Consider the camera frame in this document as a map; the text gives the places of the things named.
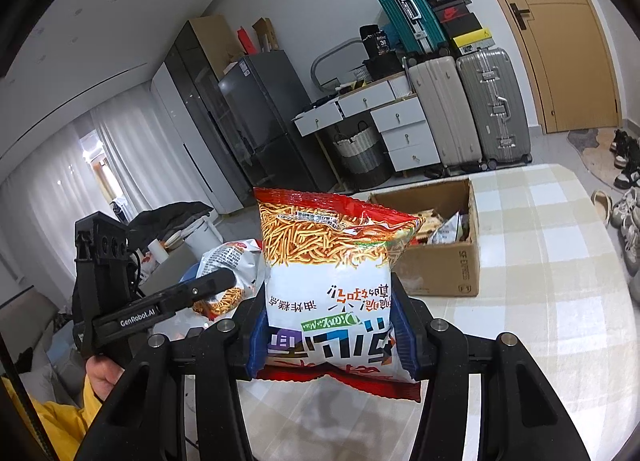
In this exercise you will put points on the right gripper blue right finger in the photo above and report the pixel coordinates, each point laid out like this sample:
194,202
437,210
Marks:
401,320

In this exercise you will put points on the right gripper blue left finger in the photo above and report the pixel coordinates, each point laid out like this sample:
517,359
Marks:
258,346

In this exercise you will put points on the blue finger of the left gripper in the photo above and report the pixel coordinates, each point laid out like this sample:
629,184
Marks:
185,294

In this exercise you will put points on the large fried noodle snack bag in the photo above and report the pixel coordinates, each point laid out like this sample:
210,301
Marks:
328,290

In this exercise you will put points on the person's left hand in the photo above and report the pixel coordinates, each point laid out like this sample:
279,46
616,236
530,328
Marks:
103,374

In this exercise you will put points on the white electric kettle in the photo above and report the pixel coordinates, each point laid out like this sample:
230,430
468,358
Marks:
201,236

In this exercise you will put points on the SF cardboard box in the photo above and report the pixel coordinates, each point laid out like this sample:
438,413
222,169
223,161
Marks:
444,261

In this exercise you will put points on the checked tablecloth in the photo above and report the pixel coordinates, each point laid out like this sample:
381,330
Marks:
550,274

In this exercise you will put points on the woven laundry basket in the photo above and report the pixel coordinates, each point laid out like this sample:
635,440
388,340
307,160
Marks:
364,157

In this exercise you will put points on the white drawer desk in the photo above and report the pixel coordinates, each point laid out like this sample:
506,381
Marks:
396,113

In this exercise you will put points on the beige hard suitcase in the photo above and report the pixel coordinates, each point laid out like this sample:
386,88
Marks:
437,84

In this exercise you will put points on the black refrigerator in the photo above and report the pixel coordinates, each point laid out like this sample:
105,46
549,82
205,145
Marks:
264,95

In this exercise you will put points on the silver aluminium suitcase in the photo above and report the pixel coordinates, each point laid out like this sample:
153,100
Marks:
497,107

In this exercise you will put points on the stack of shoe boxes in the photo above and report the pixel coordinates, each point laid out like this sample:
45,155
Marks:
462,28

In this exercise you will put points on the teal hard suitcase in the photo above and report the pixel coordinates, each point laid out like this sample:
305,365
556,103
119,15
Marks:
417,27

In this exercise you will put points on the wooden door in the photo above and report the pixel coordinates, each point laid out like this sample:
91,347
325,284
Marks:
567,62

